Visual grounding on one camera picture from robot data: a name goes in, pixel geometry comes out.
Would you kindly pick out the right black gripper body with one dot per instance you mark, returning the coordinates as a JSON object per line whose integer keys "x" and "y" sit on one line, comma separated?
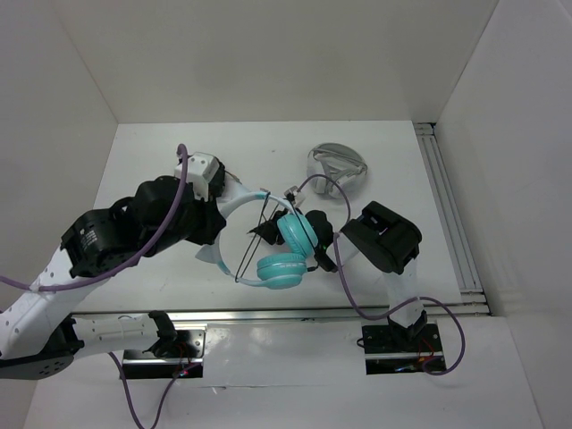
{"x": 280, "y": 240}

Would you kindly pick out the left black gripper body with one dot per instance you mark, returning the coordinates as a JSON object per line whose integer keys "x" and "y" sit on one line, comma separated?
{"x": 197, "y": 222}

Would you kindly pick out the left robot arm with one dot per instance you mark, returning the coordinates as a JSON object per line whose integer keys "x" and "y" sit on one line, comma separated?
{"x": 39, "y": 335}

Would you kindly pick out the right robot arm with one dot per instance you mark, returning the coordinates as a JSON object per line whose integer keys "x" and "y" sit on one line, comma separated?
{"x": 389, "y": 242}

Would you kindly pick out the black headphones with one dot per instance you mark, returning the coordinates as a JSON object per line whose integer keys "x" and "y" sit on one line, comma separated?
{"x": 217, "y": 183}

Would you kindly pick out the white grey gaming headset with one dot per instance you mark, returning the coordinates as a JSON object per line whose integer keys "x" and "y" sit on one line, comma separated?
{"x": 340, "y": 163}

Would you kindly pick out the white cover plate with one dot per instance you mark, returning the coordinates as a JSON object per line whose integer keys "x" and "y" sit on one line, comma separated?
{"x": 292, "y": 354}

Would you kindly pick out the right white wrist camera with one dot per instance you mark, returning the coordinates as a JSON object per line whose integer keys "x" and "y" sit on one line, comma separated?
{"x": 295, "y": 196}

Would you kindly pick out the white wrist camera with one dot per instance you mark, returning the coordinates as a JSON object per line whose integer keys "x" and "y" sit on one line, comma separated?
{"x": 201, "y": 170}
{"x": 295, "y": 196}

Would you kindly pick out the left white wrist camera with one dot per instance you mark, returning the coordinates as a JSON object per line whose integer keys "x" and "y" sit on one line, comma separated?
{"x": 201, "y": 170}

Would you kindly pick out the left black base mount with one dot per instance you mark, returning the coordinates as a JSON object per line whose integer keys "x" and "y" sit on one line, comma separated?
{"x": 185, "y": 358}

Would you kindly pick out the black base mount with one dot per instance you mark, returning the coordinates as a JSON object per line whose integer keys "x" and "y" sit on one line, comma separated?
{"x": 385, "y": 355}
{"x": 185, "y": 358}

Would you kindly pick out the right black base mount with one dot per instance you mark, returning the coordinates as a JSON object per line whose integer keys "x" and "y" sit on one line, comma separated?
{"x": 385, "y": 355}

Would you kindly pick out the aluminium side rail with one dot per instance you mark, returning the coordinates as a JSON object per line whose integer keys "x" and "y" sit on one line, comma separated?
{"x": 471, "y": 289}

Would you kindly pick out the aluminium front rail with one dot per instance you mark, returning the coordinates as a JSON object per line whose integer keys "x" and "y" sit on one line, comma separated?
{"x": 288, "y": 315}

